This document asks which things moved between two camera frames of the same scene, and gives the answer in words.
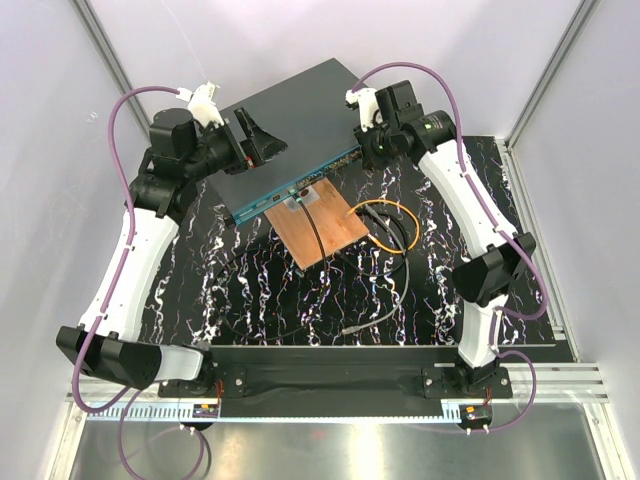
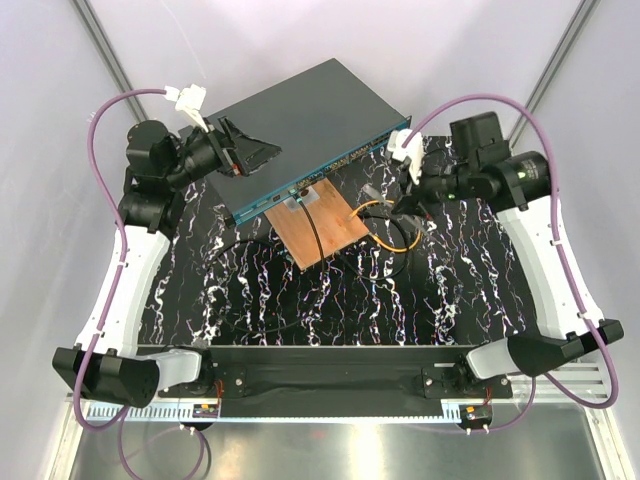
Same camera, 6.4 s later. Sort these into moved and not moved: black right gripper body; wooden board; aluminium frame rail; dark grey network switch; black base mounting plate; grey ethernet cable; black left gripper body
Moved: grey ethernet cable; black right gripper body
Not moved: aluminium frame rail; black left gripper body; black base mounting plate; wooden board; dark grey network switch
